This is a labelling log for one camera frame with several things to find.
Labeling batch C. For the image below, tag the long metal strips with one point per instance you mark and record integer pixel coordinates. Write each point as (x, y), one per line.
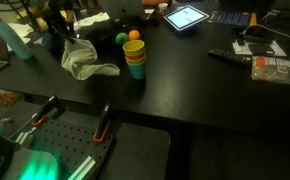
(82, 168)

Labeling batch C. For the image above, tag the short metal strips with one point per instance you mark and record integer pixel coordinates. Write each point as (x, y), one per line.
(24, 137)

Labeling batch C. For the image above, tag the yellow plastic cup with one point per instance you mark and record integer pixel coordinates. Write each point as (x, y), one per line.
(134, 47)

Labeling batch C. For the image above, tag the black phone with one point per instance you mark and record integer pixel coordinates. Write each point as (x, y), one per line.
(261, 48)

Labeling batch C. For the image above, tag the blue plastic cup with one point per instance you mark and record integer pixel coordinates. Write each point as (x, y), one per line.
(137, 70)

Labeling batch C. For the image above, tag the tablet with lit screen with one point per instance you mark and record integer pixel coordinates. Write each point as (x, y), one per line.
(185, 16)

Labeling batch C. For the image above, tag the silver laptop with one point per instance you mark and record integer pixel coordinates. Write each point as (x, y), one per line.
(123, 8)

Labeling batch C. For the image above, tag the black pegboard base plate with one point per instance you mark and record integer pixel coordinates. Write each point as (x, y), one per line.
(68, 140)

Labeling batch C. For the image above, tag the lavender paper booklet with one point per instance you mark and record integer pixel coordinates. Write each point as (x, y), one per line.
(20, 31)

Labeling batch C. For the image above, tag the orange ball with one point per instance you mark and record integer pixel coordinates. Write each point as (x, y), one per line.
(134, 34)

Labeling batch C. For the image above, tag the dark blue cloth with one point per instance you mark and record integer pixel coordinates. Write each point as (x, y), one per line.
(48, 41)

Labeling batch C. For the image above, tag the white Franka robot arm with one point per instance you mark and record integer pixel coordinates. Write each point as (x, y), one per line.
(5, 160)

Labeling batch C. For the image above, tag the reddish patterned sheet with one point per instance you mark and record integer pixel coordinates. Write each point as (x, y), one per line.
(1, 98)

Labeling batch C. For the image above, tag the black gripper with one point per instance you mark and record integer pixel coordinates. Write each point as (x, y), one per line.
(59, 15)

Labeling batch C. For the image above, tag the black rounded mat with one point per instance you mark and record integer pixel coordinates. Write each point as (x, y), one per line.
(138, 153)

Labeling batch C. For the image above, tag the blue book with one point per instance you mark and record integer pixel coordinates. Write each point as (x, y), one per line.
(231, 16)

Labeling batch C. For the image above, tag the black fruit bowl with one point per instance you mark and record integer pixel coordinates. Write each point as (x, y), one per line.
(126, 29)

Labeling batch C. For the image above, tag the lime plastic cup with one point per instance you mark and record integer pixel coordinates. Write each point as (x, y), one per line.
(136, 61)

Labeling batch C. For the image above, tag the stained white napkin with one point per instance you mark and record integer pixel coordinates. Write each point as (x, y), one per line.
(88, 20)

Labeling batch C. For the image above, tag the orange plastic cup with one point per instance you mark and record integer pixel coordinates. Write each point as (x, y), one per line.
(135, 57)

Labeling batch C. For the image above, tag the black remote control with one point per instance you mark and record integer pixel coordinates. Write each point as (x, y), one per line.
(230, 56)

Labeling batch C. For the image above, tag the clear plastic parts bag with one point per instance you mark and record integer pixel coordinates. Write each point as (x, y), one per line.
(278, 70)

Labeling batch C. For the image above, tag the yellow potato chips bag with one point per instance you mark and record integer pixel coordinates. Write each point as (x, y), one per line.
(41, 23)

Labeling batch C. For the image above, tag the black stapler device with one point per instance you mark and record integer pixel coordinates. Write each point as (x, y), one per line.
(253, 34)

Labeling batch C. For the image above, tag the small brown glass bottle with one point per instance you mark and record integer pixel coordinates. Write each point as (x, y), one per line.
(162, 9)

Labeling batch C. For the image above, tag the green ball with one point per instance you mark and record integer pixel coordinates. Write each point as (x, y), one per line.
(121, 38)

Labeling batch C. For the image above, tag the white cloth towel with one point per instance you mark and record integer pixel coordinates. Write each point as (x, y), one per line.
(81, 60)

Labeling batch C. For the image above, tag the white paper sheet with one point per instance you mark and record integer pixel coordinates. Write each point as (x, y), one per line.
(280, 49)

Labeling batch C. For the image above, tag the teal water bottle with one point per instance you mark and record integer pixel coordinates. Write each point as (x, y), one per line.
(8, 35)

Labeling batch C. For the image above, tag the person forearm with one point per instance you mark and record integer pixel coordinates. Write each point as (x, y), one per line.
(153, 2)

